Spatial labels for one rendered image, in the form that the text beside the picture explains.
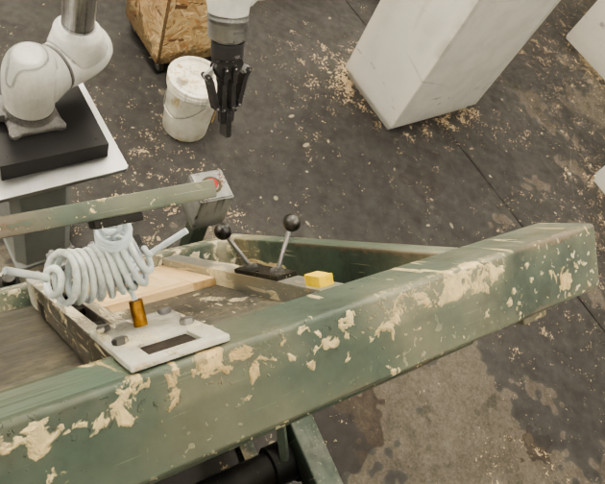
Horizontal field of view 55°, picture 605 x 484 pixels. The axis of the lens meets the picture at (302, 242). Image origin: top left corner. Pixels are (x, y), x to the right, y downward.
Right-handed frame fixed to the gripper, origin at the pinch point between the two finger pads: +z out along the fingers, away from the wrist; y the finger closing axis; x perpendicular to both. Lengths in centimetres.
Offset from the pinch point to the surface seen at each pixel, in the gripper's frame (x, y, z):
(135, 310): -63, -54, -17
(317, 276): -55, -17, 1
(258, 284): -38.9, -17.0, 15.7
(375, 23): 138, 201, 40
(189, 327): -70, -51, -18
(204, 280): -19.0, -17.8, 29.1
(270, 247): -8.7, 10.4, 37.4
